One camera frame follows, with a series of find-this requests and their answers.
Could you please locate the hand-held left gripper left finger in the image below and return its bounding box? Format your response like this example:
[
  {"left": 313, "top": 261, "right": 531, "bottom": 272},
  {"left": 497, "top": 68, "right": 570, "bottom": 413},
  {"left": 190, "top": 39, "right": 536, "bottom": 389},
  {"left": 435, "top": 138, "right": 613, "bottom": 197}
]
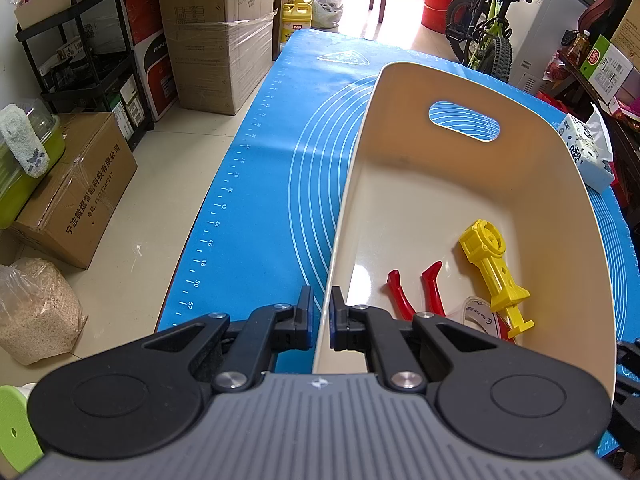
[{"left": 144, "top": 286, "right": 315, "bottom": 393}]

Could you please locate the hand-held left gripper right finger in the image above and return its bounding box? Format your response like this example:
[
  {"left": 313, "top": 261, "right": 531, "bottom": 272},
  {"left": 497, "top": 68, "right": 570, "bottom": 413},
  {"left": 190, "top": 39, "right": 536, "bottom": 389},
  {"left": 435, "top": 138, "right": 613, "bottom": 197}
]
[{"left": 330, "top": 286, "right": 498, "bottom": 393}]

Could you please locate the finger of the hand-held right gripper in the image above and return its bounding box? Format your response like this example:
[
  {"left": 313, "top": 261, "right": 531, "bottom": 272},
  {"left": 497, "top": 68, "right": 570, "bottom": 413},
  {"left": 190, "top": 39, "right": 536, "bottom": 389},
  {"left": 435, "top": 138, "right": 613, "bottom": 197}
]
[{"left": 617, "top": 339, "right": 640, "bottom": 368}]

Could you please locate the white tape roll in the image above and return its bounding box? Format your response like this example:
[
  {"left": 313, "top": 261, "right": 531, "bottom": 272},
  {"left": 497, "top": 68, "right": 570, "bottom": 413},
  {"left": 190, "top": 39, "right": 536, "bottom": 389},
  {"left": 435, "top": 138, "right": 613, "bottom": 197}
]
[{"left": 446, "top": 296, "right": 516, "bottom": 343}]

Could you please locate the beige plastic storage bin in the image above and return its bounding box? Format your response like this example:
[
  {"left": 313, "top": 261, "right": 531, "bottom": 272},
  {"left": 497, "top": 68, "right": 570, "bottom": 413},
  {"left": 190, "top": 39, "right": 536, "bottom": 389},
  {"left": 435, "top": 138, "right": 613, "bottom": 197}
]
[{"left": 312, "top": 61, "right": 617, "bottom": 406}]

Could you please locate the yellow plastic toy tool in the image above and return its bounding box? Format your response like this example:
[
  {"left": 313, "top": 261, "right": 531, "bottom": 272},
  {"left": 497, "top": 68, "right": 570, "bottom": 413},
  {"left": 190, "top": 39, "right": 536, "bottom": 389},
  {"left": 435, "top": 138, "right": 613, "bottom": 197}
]
[{"left": 459, "top": 219, "right": 535, "bottom": 339}]

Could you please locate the blue silicone baking mat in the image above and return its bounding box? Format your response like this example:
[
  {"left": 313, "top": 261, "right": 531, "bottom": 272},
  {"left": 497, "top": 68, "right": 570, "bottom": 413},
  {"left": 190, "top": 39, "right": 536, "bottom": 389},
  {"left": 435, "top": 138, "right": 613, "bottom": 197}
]
[{"left": 155, "top": 29, "right": 640, "bottom": 456}]

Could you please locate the white patterned tissue box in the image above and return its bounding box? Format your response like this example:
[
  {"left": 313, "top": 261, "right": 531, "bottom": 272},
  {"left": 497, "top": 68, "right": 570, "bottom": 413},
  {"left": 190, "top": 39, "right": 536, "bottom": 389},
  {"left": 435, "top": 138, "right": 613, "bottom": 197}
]
[{"left": 557, "top": 102, "right": 616, "bottom": 193}]

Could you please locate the dark wooden side table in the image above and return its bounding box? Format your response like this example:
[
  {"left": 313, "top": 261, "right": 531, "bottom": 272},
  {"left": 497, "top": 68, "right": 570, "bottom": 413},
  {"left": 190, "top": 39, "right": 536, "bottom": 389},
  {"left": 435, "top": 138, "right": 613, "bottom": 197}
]
[{"left": 555, "top": 50, "right": 640, "bottom": 201}]

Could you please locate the large printed cardboard box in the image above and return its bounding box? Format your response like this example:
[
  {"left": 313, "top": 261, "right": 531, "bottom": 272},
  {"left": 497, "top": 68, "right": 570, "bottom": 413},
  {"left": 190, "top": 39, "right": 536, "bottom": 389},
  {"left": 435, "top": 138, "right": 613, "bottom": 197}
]
[{"left": 10, "top": 112, "right": 138, "bottom": 271}]

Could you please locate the film wrapped cardboard box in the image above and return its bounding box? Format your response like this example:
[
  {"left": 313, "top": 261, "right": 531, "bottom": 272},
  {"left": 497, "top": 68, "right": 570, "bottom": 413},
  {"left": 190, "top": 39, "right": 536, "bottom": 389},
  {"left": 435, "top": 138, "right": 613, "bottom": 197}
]
[{"left": 162, "top": 10, "right": 276, "bottom": 116}]

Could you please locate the clear bag of grain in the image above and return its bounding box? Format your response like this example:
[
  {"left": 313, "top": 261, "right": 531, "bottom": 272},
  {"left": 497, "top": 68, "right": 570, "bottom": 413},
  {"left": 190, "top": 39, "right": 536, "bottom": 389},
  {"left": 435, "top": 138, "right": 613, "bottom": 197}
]
[{"left": 0, "top": 258, "right": 88, "bottom": 366}]

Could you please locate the green white carton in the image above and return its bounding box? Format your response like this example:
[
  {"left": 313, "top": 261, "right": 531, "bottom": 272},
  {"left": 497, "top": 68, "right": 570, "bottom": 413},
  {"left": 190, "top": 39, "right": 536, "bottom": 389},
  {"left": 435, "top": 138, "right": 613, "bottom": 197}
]
[{"left": 580, "top": 35, "right": 636, "bottom": 108}]

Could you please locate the red white appliance box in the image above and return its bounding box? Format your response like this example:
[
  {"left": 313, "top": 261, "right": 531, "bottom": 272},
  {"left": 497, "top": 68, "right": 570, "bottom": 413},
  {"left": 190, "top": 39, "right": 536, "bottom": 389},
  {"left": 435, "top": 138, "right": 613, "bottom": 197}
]
[{"left": 122, "top": 0, "right": 178, "bottom": 121}]

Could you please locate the yellow plastic jug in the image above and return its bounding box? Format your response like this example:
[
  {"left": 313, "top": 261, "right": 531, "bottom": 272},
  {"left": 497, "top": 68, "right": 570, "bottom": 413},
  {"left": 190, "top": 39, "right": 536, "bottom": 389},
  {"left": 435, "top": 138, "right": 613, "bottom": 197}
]
[{"left": 281, "top": 0, "right": 313, "bottom": 43}]

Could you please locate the black shelf rack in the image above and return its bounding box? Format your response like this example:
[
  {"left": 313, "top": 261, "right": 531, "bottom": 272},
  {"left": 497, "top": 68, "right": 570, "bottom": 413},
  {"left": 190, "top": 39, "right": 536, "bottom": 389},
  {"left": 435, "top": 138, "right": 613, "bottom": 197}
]
[{"left": 15, "top": 0, "right": 153, "bottom": 151}]

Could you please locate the white plastic bag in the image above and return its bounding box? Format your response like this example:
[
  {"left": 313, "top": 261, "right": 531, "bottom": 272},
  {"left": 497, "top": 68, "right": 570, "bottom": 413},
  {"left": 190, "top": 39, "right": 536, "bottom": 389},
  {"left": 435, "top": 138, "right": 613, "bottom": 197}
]
[{"left": 310, "top": 0, "right": 345, "bottom": 28}]

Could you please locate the lime green stool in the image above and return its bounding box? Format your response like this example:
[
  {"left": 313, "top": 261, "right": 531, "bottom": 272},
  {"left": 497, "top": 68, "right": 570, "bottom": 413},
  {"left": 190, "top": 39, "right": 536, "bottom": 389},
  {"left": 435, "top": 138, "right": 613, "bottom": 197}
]
[{"left": 0, "top": 384, "right": 46, "bottom": 476}]

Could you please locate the orange drink bottle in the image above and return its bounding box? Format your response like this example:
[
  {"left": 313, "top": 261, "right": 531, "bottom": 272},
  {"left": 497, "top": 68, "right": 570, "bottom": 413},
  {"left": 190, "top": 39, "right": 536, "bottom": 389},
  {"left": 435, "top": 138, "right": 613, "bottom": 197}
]
[{"left": 567, "top": 30, "right": 591, "bottom": 66}]

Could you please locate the green container with clear lid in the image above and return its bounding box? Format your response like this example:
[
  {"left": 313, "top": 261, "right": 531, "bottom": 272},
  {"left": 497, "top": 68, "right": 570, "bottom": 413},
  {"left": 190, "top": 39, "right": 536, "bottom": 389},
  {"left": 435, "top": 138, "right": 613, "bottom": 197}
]
[{"left": 0, "top": 105, "right": 66, "bottom": 231}]

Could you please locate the green black bicycle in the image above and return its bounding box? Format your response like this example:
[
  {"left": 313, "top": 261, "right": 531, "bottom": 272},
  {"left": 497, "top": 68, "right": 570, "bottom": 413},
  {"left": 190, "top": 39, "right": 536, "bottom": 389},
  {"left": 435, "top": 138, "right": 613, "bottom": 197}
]
[{"left": 445, "top": 0, "right": 533, "bottom": 83}]

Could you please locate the red bucket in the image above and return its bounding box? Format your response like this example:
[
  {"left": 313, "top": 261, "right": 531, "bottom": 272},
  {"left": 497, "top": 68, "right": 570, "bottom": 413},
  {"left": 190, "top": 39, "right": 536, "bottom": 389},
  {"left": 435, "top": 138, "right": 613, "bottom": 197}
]
[{"left": 420, "top": 0, "right": 461, "bottom": 31}]

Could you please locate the plain brown cardboard box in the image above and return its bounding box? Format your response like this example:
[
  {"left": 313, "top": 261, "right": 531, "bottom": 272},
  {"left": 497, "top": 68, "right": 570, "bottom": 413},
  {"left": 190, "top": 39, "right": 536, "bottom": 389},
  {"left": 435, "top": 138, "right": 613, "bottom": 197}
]
[{"left": 610, "top": 0, "right": 640, "bottom": 56}]

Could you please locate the white fluffy towel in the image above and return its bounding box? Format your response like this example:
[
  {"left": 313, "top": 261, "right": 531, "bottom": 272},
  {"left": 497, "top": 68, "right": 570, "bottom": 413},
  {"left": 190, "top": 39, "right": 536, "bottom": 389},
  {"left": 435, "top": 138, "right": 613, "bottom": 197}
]
[{"left": 0, "top": 104, "right": 51, "bottom": 178}]

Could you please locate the white chest freezer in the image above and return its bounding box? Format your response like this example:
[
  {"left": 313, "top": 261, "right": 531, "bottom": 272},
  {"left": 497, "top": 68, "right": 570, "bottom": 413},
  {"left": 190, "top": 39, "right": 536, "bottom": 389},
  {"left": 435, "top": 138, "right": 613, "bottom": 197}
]
[{"left": 510, "top": 0, "right": 598, "bottom": 93}]

